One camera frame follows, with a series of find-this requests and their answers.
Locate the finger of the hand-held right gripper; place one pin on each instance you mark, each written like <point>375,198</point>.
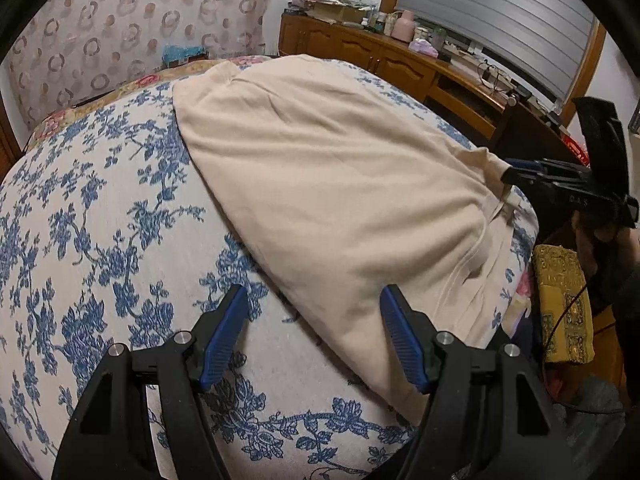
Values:
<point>520,176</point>
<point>525,162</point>

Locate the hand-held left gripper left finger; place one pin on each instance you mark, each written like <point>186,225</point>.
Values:
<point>225,340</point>

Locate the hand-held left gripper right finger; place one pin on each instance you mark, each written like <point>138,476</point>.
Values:
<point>400,347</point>

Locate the beige shirt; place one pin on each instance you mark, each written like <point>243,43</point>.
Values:
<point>325,160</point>

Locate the person's right hand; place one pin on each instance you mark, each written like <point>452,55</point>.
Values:
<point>585,240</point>

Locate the yellow patterned cushion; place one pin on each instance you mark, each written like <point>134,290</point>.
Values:
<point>560,300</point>

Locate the pale purple cloth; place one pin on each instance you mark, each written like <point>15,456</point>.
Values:
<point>424,48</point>

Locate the grey window blind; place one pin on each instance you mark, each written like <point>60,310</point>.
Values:
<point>500,10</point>

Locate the pink bottle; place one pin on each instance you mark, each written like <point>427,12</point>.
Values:
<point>403,27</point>

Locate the blue floral white blanket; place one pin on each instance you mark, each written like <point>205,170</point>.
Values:
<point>75,235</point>

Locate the grey cloth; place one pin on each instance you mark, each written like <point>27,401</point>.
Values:
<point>595,410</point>

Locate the wooden cabinet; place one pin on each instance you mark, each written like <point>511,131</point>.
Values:
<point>350,50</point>

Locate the pile of boxes and papers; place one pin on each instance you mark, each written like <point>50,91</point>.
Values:
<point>335,10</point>

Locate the pink flower print quilt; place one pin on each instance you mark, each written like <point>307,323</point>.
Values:
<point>145,80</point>

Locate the teal cloth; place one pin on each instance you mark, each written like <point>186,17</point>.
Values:
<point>185,54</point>

